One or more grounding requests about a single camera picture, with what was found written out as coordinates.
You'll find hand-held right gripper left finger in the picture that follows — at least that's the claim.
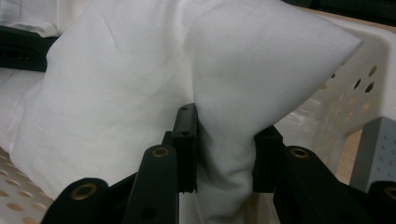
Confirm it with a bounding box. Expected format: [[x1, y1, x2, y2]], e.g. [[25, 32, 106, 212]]
[[162, 103, 199, 194]]

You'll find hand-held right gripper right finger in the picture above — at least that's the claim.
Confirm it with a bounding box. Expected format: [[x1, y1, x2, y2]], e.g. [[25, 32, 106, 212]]
[[252, 124, 285, 194]]

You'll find white cloth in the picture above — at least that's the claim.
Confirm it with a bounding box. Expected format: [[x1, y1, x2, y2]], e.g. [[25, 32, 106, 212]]
[[0, 0, 364, 224]]

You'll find white plastic basket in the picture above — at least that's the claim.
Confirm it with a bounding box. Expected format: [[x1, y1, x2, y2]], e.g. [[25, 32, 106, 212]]
[[0, 12, 396, 224]]

